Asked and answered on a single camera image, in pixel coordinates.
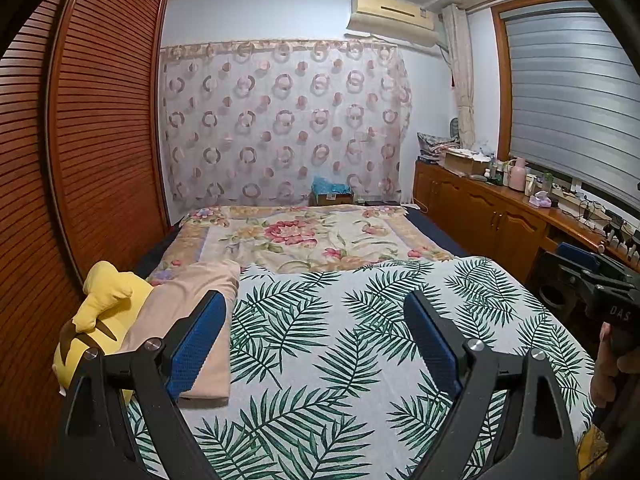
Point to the open cardboard box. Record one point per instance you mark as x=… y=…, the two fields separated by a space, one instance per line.
x=465 y=162

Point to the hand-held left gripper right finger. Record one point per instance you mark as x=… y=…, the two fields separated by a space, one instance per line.
x=432 y=350

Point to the beige air conditioner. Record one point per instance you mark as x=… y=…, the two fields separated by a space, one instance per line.
x=390 y=15

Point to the palm leaf bedsheet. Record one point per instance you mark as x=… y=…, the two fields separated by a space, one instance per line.
x=325 y=360

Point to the patterned cushion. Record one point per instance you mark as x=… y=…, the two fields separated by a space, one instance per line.
x=432 y=146

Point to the dark blue mattress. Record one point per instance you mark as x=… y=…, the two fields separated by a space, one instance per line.
x=435 y=232

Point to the beige tied curtain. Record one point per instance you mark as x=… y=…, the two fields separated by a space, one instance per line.
x=462 y=75

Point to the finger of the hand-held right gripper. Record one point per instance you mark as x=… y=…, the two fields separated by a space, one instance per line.
x=577 y=256
x=565 y=272

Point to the wooden sideboard cabinet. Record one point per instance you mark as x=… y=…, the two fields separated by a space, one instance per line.
x=480 y=210

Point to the grey desk fan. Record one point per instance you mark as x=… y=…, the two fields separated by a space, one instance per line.
x=454 y=126

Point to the pink thermos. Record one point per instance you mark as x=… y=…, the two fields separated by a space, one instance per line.
x=518 y=175

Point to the circle patterned sheer curtain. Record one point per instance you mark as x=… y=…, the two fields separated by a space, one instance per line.
x=280 y=125

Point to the floral blanket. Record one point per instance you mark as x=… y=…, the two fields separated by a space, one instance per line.
x=300 y=235

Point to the wooden window frame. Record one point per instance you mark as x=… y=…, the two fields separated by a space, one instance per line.
x=500 y=85

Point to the person's right hand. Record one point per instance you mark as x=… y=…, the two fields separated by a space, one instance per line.
x=605 y=370

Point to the yellow plush toy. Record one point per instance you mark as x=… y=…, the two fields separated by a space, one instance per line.
x=107 y=290

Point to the grey window blind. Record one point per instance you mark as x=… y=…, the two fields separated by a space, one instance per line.
x=565 y=85

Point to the peach printed t-shirt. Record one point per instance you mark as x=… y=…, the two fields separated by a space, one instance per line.
x=170 y=290

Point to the small cardboard box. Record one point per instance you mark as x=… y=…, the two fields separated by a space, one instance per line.
x=332 y=199

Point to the pink tissue box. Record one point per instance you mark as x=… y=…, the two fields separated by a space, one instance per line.
x=540 y=200

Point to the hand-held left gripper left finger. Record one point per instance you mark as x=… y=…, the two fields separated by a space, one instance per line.
x=195 y=345

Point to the wooden louvered wardrobe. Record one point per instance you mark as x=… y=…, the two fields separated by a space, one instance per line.
x=100 y=135

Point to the green bottle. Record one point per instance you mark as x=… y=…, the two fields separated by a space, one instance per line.
x=547 y=182

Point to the white power strip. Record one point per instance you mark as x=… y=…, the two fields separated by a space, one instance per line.
x=570 y=201

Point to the yellow floral cloth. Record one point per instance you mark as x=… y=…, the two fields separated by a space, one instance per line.
x=592 y=447

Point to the dark waste bin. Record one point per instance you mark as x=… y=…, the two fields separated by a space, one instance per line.
x=555 y=302

